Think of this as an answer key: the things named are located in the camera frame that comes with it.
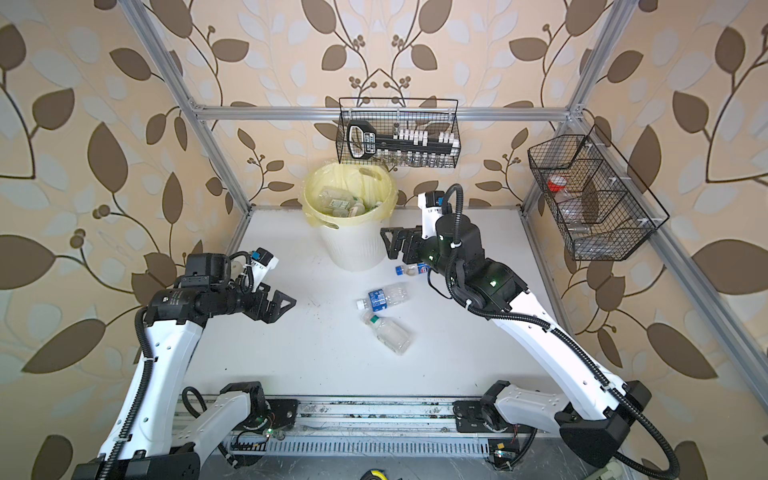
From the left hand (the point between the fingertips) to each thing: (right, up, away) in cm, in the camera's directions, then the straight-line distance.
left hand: (278, 292), depth 72 cm
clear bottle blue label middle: (+24, -5, +17) cm, 30 cm away
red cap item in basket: (+73, +28, +9) cm, 78 cm away
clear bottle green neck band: (+28, -17, +16) cm, 36 cm away
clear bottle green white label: (+10, +25, +24) cm, 36 cm away
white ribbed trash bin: (+15, +11, +17) cm, 25 cm away
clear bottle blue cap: (+34, +2, +30) cm, 46 cm away
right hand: (+30, +15, -7) cm, 34 cm away
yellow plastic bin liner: (+18, +33, +27) cm, 46 cm away
